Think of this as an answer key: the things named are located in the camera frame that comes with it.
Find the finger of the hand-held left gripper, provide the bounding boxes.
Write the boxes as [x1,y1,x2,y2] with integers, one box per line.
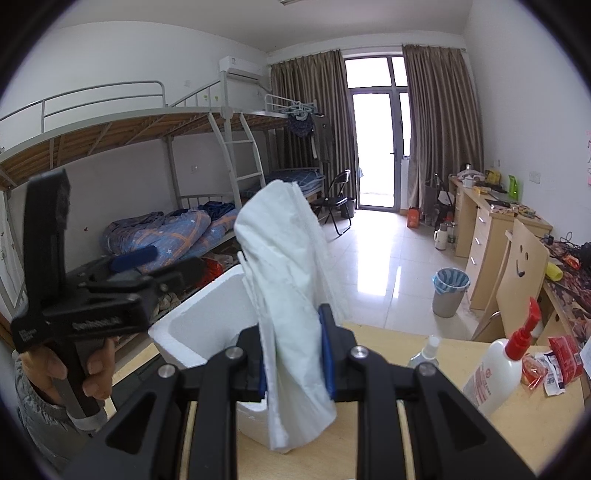
[88,257,206,306]
[78,246,160,284]

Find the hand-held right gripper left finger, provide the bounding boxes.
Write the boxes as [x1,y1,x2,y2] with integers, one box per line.
[60,323,269,480]

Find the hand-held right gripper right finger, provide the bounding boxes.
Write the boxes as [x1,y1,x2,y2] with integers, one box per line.
[318,304,539,480]

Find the white foam box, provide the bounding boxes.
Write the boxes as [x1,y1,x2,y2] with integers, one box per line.
[148,264,301,452]

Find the person's left forearm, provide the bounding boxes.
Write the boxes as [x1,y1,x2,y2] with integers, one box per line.
[13,357,112,472]

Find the person's left hand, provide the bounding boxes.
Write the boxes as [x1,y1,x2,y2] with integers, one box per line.
[18,338,115,414]

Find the red plastic bag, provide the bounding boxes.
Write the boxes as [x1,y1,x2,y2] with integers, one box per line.
[203,258,223,289]

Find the blue checked quilt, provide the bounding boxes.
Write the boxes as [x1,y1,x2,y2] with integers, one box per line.
[102,209,212,271]

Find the dark blue clothing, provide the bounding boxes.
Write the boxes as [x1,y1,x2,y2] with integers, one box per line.
[203,200,242,241]

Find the clear spray bottle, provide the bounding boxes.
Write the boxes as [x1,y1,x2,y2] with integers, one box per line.
[407,335,441,368]

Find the grey metal bunk bed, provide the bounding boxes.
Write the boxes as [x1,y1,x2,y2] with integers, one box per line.
[222,92,328,208]
[0,80,264,333]

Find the grey trash bin blue bag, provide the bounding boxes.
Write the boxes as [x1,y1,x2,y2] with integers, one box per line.
[431,268,471,319]

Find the grey metal bed ladder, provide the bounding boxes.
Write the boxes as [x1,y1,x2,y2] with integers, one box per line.
[208,112,266,204]

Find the folded blue quilt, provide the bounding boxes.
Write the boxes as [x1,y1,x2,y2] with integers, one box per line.
[265,168,326,191]

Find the black folding chair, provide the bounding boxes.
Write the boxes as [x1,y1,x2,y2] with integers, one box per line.
[315,169,352,237]

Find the white pump bottle red nozzle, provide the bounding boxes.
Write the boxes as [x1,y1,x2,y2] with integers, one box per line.
[463,298,542,416]

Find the hanging dark blue garment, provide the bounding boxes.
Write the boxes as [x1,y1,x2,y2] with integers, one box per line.
[286,113,315,139]

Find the black trolley bag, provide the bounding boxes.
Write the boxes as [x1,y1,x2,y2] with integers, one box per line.
[425,174,456,219]

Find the hanging black coat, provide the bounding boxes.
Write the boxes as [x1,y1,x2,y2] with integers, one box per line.
[311,113,334,163]

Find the light wooden desk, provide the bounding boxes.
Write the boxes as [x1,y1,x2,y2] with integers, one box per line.
[538,240,591,352]
[448,178,555,311]

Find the light blue clothes hangers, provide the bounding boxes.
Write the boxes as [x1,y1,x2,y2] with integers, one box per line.
[277,100,324,117]

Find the small red packet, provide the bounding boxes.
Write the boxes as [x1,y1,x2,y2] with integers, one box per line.
[522,357,549,391]

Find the white air conditioner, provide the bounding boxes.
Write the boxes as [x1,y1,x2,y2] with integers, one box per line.
[219,55,262,84]

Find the wooden chair smiley face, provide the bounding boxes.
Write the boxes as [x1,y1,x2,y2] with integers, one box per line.
[471,218,552,344]

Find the glass balcony door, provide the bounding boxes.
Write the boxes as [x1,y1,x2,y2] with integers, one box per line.
[344,55,411,209]

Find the brown curtain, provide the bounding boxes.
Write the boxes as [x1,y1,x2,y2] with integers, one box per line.
[270,50,358,199]
[402,44,483,215]

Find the white printed packet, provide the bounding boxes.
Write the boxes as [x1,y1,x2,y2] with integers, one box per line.
[542,353,568,397]

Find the large red snack packet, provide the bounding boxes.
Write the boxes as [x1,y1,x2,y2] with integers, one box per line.
[549,335,585,386]

